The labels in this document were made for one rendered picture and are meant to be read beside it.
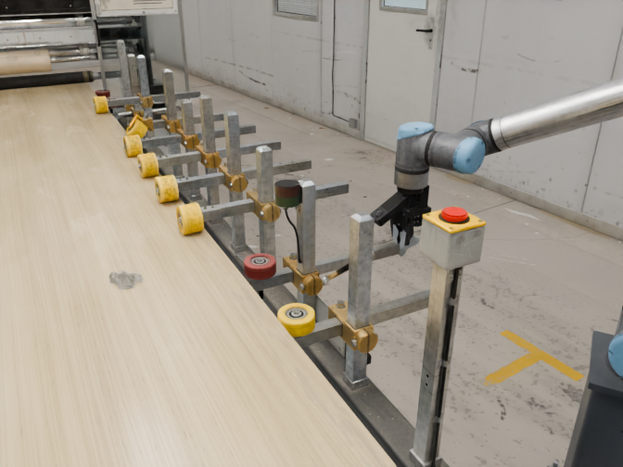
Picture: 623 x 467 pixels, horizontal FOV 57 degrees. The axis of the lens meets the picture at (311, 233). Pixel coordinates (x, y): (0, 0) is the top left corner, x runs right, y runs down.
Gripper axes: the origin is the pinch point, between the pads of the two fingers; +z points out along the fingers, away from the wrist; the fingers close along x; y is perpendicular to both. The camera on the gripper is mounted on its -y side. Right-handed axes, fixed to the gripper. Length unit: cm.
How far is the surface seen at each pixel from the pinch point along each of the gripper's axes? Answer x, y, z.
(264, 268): -4.0, -42.9, -7.8
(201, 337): -24, -65, -7
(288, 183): -4.5, -36.3, -28.6
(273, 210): 16.5, -31.5, -12.8
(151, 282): 3, -69, -7
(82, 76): 254, -51, -12
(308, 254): -5.8, -31.9, -9.8
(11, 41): 250, -84, -34
